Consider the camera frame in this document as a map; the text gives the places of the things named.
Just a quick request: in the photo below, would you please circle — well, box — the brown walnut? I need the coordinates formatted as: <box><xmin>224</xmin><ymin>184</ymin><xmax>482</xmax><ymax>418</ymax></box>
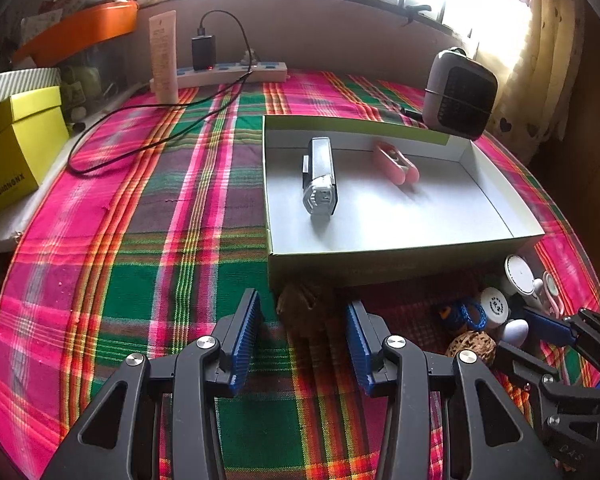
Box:
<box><xmin>447</xmin><ymin>331</ymin><xmax>496</xmax><ymax>368</ymax></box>
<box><xmin>276</xmin><ymin>282</ymin><xmax>331</xmax><ymax>333</ymax></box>

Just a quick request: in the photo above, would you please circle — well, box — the black charger with cable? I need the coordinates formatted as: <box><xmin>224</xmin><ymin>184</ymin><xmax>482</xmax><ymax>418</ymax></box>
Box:
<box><xmin>67</xmin><ymin>10</ymin><xmax>261</xmax><ymax>178</ymax></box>

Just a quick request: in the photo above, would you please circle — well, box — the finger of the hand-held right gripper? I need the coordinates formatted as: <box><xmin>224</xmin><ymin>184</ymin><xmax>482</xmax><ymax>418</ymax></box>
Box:
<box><xmin>492</xmin><ymin>340</ymin><xmax>600</xmax><ymax>473</ymax></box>
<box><xmin>521</xmin><ymin>306</ymin><xmax>600</xmax><ymax>391</ymax></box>

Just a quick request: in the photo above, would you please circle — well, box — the grey desk heater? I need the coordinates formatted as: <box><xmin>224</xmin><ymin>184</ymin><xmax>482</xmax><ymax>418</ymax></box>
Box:
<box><xmin>424</xmin><ymin>47</ymin><xmax>498</xmax><ymax>141</ymax></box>

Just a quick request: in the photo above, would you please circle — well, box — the white cream tube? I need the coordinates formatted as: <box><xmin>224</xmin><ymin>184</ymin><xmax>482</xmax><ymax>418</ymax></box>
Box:
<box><xmin>149</xmin><ymin>10</ymin><xmax>180</xmax><ymax>106</ymax></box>

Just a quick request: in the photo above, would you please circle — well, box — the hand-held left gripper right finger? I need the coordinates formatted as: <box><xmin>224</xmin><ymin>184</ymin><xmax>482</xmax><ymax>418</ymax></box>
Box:
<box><xmin>344</xmin><ymin>300</ymin><xmax>563</xmax><ymax>480</ymax></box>

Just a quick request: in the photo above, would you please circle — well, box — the white printed round hook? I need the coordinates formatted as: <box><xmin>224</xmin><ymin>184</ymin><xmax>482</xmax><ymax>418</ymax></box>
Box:
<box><xmin>480</xmin><ymin>287</ymin><xmax>512</xmax><ymax>330</ymax></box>

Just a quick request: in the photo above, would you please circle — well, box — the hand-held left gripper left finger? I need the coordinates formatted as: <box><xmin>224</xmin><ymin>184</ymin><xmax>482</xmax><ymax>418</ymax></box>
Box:
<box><xmin>40</xmin><ymin>287</ymin><xmax>263</xmax><ymax>480</ymax></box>

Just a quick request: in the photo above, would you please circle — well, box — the grey bike light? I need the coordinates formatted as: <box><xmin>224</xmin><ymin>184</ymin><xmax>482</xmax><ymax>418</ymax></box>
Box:
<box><xmin>300</xmin><ymin>136</ymin><xmax>340</xmax><ymax>226</ymax></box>

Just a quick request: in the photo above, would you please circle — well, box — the striped box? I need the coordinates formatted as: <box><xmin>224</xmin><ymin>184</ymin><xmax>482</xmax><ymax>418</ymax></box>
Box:
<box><xmin>0</xmin><ymin>67</ymin><xmax>62</xmax><ymax>110</ymax></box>

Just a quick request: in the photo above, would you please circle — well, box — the clear plastic container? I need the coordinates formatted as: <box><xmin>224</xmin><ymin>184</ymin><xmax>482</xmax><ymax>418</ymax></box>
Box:
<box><xmin>55</xmin><ymin>45</ymin><xmax>131</xmax><ymax>131</ymax></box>

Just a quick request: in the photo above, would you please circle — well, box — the orange tray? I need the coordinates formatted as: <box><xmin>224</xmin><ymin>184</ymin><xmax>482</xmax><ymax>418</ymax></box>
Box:
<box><xmin>12</xmin><ymin>0</ymin><xmax>140</xmax><ymax>67</ymax></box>

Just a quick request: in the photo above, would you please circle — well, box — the white power strip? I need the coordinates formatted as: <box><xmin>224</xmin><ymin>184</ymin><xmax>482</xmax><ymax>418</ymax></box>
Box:
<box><xmin>147</xmin><ymin>61</ymin><xmax>287</xmax><ymax>92</ymax></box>

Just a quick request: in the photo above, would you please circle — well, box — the plaid tablecloth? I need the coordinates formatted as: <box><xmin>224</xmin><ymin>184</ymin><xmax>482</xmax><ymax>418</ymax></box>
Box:
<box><xmin>0</xmin><ymin>70</ymin><xmax>600</xmax><ymax>480</ymax></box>

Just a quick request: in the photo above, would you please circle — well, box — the white round knob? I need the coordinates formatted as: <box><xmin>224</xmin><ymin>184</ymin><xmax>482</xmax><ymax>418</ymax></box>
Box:
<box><xmin>504</xmin><ymin>255</ymin><xmax>545</xmax><ymax>306</ymax></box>

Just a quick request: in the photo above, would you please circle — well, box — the blue braided cord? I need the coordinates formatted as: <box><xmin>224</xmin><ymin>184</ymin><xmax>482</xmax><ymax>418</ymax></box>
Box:
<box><xmin>437</xmin><ymin>299</ymin><xmax>487</xmax><ymax>332</ymax></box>

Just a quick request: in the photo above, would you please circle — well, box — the white cardboard box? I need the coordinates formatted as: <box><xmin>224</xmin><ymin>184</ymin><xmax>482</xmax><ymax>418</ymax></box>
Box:
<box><xmin>262</xmin><ymin>114</ymin><xmax>547</xmax><ymax>295</ymax></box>

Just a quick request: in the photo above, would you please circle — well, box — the pink hair clip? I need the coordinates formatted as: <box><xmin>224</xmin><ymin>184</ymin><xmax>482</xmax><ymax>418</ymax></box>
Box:
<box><xmin>372</xmin><ymin>141</ymin><xmax>421</xmax><ymax>186</ymax></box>
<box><xmin>532</xmin><ymin>271</ymin><xmax>566</xmax><ymax>318</ymax></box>

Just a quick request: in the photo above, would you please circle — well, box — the white ball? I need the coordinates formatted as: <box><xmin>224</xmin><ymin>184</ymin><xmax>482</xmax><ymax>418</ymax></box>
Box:
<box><xmin>500</xmin><ymin>319</ymin><xmax>530</xmax><ymax>345</ymax></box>

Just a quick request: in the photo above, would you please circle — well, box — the heart print curtain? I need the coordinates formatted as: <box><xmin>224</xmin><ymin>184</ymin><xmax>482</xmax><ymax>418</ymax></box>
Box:
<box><xmin>472</xmin><ymin>0</ymin><xmax>588</xmax><ymax>161</ymax></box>

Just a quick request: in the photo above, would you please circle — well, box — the yellow cardboard box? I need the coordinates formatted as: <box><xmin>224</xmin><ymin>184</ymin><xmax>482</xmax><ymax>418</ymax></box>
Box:
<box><xmin>0</xmin><ymin>86</ymin><xmax>71</xmax><ymax>226</ymax></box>

